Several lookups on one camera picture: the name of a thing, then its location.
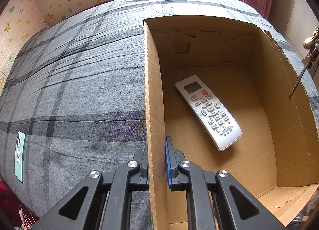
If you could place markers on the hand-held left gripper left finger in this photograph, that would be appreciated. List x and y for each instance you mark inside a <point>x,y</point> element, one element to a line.
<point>143,165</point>

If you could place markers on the mint green smartphone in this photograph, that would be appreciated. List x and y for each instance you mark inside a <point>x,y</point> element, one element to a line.
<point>20,155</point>

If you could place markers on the red cloth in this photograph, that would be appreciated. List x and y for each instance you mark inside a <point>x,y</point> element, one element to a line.
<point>12,205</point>

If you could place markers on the beige wardrobe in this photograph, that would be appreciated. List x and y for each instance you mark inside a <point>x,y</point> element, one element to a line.
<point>296,21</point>

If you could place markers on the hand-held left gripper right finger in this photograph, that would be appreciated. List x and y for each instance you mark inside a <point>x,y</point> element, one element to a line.
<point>169,165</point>

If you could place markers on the cardboard box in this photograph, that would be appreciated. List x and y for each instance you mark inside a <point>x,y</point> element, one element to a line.
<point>224,182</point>

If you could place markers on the white remote control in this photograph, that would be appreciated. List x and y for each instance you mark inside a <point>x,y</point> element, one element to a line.
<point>211,113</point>

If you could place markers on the grey plaid blanket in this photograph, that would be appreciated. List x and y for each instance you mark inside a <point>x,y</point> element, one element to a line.
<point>74,95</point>

